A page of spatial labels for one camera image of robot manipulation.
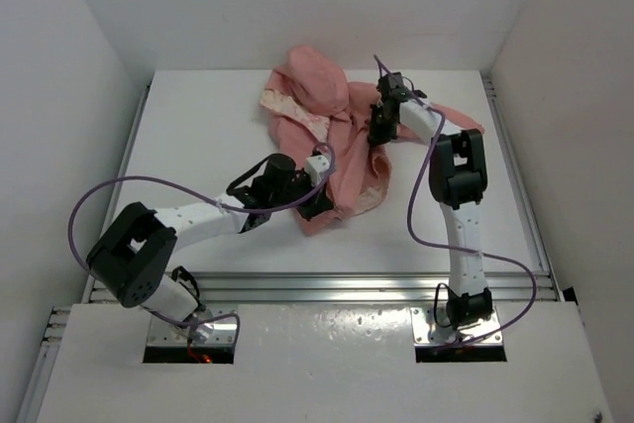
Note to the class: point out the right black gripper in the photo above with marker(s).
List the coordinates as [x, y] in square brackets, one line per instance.
[378, 137]

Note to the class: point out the pink hooded zip jacket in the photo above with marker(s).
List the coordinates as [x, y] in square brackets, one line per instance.
[310, 100]

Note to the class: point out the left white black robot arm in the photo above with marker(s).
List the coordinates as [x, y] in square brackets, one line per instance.
[133, 254]

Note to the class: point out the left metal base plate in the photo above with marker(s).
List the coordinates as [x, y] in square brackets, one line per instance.
[223, 331]

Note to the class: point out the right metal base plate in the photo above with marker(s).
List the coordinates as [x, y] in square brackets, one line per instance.
[433, 330]

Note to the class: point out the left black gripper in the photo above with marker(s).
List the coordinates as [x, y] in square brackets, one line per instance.
[316, 204]

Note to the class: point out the right aluminium side rail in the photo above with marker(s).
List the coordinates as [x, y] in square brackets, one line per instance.
[532, 232]

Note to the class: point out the metal base plate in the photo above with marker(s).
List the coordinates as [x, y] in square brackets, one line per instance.
[433, 330]
[223, 331]

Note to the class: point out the left aluminium side rail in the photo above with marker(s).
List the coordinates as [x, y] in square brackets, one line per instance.
[43, 368]

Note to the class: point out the aluminium front rail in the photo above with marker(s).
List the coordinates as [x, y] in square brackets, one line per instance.
[336, 287]

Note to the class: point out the aluminium side rail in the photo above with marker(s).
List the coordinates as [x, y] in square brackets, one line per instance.
[532, 232]
[43, 368]

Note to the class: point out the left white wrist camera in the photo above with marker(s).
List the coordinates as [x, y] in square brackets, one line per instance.
[317, 167]

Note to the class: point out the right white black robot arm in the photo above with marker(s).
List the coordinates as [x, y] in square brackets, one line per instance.
[457, 180]

